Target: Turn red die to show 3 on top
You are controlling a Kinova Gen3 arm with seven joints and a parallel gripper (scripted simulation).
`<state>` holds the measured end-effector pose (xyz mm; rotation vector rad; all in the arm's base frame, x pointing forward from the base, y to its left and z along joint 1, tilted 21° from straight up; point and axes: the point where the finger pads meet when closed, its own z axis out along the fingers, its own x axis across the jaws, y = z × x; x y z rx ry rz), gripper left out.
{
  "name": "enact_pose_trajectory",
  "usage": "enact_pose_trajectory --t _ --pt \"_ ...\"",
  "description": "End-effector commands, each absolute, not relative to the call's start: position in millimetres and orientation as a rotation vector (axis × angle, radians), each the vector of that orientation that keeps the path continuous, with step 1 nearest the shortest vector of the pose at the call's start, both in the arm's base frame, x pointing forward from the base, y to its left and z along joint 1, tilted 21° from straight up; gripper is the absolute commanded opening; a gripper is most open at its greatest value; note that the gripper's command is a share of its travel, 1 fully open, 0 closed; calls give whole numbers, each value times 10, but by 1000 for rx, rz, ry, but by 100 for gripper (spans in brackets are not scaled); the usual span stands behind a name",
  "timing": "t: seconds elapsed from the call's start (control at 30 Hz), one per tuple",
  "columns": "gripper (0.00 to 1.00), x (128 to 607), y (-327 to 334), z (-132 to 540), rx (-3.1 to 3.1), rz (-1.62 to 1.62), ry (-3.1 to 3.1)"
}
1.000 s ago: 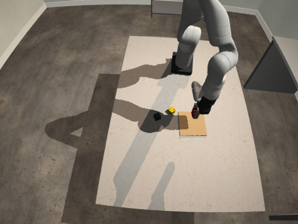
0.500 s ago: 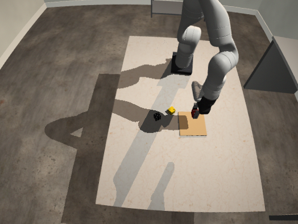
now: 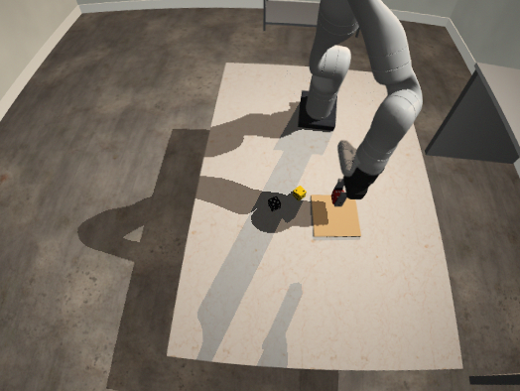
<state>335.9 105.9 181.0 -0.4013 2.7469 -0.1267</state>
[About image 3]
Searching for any tan square mat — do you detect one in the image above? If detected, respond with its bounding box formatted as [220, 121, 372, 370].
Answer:
[311, 195, 361, 237]

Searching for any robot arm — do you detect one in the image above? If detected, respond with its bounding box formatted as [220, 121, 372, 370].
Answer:
[306, 0, 423, 161]

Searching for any yellow die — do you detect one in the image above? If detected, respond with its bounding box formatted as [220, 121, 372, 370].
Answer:
[293, 186, 306, 201]

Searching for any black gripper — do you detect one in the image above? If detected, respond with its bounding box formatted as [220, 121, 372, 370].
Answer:
[333, 140, 390, 206]

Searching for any red die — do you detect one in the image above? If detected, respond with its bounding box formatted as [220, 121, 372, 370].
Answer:
[331, 190, 344, 204]

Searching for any black die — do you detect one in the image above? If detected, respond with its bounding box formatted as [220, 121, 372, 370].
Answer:
[268, 196, 281, 211]

